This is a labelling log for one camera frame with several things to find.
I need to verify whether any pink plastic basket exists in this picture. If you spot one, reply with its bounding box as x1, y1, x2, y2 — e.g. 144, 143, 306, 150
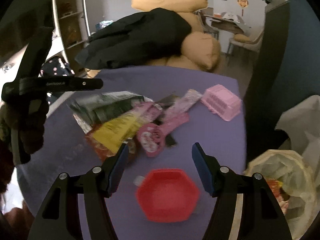
201, 84, 242, 122

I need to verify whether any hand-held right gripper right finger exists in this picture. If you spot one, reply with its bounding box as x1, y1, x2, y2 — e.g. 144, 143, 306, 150
191, 142, 293, 240

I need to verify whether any tan beanbag sofa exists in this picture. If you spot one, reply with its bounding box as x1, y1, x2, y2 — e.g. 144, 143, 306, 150
86, 0, 222, 79

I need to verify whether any beige dining chair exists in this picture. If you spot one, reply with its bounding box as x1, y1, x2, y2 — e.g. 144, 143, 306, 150
229, 31, 263, 55

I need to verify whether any panda table cover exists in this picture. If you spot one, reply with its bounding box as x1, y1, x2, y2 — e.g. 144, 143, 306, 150
220, 12, 243, 22

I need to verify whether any small red snack packet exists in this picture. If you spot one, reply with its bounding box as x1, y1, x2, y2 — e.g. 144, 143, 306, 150
84, 129, 119, 161

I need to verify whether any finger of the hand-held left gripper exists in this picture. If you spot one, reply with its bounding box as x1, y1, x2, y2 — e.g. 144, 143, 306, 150
1, 78, 103, 100
15, 27, 54, 80

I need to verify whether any green silver foil bag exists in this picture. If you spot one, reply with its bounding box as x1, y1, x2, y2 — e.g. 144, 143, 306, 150
69, 91, 145, 133

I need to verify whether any pink round cartoon packaging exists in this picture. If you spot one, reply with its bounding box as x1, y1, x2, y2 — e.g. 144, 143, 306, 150
137, 114, 190, 157

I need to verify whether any folded black foil strip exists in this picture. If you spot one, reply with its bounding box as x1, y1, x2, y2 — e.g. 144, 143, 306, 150
154, 94, 179, 107

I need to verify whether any white shelf unit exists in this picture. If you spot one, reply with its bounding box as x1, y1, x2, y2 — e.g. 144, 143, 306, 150
52, 0, 90, 53

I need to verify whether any white cloth cover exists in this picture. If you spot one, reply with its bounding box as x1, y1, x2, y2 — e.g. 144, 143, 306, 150
275, 95, 320, 155

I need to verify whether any pale yellow plastic bag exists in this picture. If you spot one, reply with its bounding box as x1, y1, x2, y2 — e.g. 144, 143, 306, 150
244, 150, 314, 240

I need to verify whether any red hexagonal bowl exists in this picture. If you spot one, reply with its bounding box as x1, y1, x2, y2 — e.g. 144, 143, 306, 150
133, 168, 200, 223

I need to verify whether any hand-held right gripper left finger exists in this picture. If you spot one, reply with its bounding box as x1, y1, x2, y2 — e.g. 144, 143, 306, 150
27, 142, 130, 240

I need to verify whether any yellow snack packet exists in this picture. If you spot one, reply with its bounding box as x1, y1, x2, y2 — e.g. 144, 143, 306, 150
93, 111, 144, 153

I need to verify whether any pink patterned strip wrapper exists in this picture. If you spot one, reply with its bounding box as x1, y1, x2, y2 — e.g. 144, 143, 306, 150
164, 89, 202, 120

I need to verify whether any black jacket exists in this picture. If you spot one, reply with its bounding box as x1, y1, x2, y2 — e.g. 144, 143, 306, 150
75, 7, 193, 69

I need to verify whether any purple printed mat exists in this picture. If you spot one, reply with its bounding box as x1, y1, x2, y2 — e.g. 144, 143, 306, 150
19, 66, 247, 240

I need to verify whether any black bag with pink print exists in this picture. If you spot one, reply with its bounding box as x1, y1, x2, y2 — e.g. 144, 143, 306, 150
40, 56, 75, 105

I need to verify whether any pink translucent snack bag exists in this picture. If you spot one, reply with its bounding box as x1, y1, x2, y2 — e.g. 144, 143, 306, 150
134, 101, 164, 124

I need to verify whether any navy blue cloth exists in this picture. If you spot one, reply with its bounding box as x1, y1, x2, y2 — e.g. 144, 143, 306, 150
287, 0, 320, 100

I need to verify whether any red hanging ornament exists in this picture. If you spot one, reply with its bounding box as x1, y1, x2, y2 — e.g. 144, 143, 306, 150
237, 0, 249, 15

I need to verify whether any dining table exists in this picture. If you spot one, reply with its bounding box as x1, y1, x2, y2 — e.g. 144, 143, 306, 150
200, 12, 253, 34

